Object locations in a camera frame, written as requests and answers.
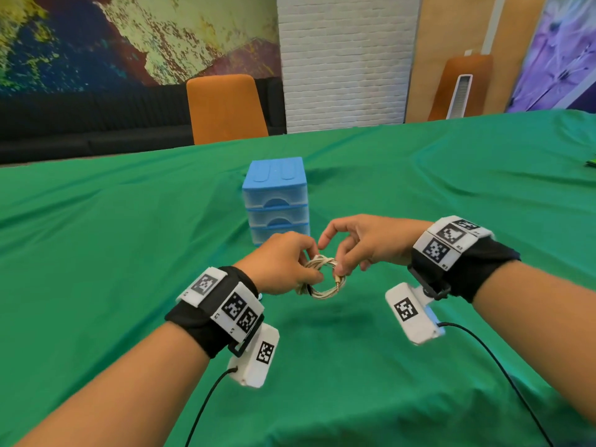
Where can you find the white right marker tag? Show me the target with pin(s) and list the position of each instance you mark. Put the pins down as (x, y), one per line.
(442, 244)

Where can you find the blue plastic mini drawer unit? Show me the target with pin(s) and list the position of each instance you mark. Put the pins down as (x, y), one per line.
(274, 172)

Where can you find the white marker tag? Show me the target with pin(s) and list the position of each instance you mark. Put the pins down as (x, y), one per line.
(237, 307)
(442, 244)

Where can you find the white metal frame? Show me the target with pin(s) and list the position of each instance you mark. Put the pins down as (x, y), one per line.
(458, 97)

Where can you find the person's right forearm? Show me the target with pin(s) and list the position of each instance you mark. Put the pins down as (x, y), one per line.
(545, 330)

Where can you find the person's left forearm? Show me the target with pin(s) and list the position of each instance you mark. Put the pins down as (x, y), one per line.
(116, 395)

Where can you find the green tablecloth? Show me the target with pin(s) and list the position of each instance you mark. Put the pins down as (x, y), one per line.
(139, 228)

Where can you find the wide orange wooden panel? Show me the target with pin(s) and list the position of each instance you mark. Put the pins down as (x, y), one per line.
(226, 107)

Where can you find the person's right hand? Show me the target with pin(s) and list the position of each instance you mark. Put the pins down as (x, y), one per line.
(382, 237)

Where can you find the purple cloth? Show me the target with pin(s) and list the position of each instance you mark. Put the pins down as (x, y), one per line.
(558, 51)

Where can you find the colourful abstract wall painting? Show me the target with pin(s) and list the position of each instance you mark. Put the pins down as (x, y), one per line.
(116, 37)

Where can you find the person's left hand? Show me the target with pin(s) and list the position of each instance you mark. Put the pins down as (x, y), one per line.
(274, 265)

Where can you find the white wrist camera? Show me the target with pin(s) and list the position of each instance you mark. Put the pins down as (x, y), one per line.
(412, 321)
(253, 370)

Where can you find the white left marker tag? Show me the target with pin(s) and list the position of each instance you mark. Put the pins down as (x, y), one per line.
(237, 307)

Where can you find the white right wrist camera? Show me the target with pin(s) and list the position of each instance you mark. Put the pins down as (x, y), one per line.
(412, 321)

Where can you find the black sofa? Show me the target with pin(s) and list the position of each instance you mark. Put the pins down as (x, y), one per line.
(70, 130)

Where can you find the tan wooden board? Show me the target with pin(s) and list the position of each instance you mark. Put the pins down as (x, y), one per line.
(442, 27)
(517, 41)

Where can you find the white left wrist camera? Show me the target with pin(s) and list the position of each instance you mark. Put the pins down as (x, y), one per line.
(253, 370)

